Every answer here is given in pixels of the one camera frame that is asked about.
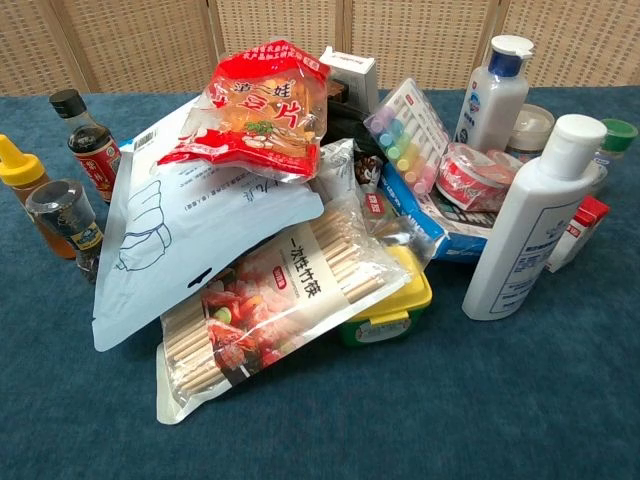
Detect clear jar white lid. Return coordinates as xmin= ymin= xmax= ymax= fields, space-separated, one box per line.
xmin=504 ymin=103 xmax=557 ymax=160

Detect red snack food bag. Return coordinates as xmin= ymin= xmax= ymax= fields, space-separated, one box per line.
xmin=157 ymin=48 xmax=332 ymax=183

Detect bamboo chopsticks pack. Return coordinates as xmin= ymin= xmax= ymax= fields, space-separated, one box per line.
xmin=155 ymin=207 xmax=415 ymax=426

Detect silver snack pouch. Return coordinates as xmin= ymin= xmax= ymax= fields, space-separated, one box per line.
xmin=308 ymin=137 xmax=385 ymax=211

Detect white bottle blue collar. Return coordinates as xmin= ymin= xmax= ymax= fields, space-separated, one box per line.
xmin=453 ymin=34 xmax=536 ymax=153

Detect white blue-drawing plastic bag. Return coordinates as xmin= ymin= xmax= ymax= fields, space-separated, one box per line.
xmin=91 ymin=92 xmax=326 ymax=353

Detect blue white paper pack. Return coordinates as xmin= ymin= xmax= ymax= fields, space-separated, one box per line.
xmin=375 ymin=160 xmax=506 ymax=264

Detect green cap jar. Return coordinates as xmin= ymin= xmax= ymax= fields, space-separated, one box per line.
xmin=585 ymin=117 xmax=640 ymax=197

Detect dark sauce bottle red label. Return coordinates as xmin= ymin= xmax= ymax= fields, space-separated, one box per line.
xmin=48 ymin=88 xmax=123 ymax=205

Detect black pepper grinder jar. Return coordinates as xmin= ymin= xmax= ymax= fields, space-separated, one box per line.
xmin=24 ymin=179 xmax=105 ymax=285

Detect yellow lid green box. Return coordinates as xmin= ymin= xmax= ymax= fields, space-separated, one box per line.
xmin=335 ymin=243 xmax=434 ymax=350

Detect pastel highlighter pen pack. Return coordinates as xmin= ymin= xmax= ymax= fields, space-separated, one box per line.
xmin=363 ymin=77 xmax=453 ymax=194

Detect large white lotion bottle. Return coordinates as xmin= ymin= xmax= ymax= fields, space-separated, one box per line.
xmin=461 ymin=113 xmax=608 ymax=322

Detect blue table cloth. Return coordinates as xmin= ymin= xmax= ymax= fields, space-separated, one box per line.
xmin=0 ymin=84 xmax=640 ymax=480

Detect black pouch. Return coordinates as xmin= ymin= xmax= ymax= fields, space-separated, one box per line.
xmin=321 ymin=98 xmax=385 ymax=157

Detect woven folding screen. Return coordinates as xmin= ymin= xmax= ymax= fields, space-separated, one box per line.
xmin=0 ymin=0 xmax=640 ymax=98

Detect red white small carton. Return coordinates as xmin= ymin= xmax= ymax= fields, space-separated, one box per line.
xmin=544 ymin=195 xmax=612 ymax=274

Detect white cardboard box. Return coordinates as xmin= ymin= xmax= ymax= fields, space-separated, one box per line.
xmin=318 ymin=45 xmax=380 ymax=115

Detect yellow cap honey bottle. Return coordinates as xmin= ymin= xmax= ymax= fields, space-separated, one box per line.
xmin=0 ymin=133 xmax=77 ymax=260

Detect red white tape roll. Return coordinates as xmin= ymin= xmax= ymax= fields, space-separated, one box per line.
xmin=434 ymin=142 xmax=525 ymax=213

